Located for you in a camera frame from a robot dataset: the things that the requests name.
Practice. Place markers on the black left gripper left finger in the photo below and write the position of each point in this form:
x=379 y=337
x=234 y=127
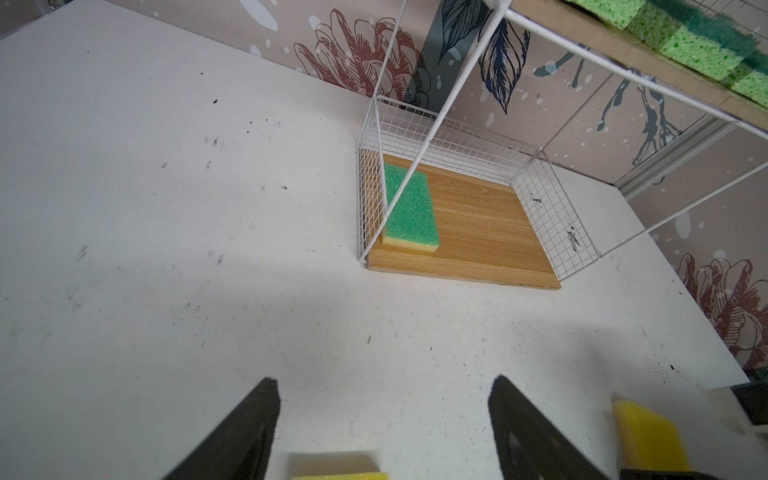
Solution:
x=240 y=446

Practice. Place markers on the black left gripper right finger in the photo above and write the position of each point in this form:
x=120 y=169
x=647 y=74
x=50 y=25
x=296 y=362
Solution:
x=528 y=445

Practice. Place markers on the yellow sponge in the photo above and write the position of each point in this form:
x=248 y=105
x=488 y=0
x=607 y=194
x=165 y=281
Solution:
x=345 y=476
x=648 y=441

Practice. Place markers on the light green sponge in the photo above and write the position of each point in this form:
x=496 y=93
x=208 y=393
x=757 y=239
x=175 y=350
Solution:
x=412 y=224

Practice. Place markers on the dark green sponge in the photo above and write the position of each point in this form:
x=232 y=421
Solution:
x=749 y=78
x=617 y=13

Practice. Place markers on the bottom wooden shelf board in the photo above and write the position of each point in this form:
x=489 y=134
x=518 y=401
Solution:
x=485 y=236

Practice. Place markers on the white wire three-tier shelf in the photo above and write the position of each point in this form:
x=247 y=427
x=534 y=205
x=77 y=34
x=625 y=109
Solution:
x=489 y=99

